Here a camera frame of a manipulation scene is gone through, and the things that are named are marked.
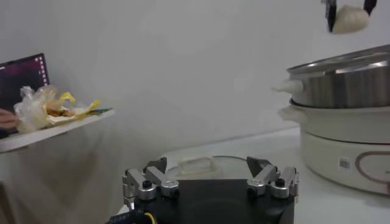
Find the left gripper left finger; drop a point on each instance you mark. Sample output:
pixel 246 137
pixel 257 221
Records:
pixel 152 182

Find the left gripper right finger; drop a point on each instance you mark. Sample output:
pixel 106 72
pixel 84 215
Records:
pixel 268 179

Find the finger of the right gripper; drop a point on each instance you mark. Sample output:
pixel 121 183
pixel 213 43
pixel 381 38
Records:
pixel 370 6
pixel 330 15

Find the white steamed baozi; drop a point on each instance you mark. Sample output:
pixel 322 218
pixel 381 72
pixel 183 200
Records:
pixel 350 19

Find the perforated steel steamer basket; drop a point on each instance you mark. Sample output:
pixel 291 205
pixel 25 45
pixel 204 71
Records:
pixel 344 88

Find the bystander bare hand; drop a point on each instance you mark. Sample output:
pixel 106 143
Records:
pixel 7 119

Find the white electric cooking pot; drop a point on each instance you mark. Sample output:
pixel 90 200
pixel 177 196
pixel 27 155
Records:
pixel 329 152

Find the white side table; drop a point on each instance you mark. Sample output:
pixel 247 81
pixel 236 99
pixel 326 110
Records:
pixel 45 135

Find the clear bag with yellow wrapper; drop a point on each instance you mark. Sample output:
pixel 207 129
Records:
pixel 33 109

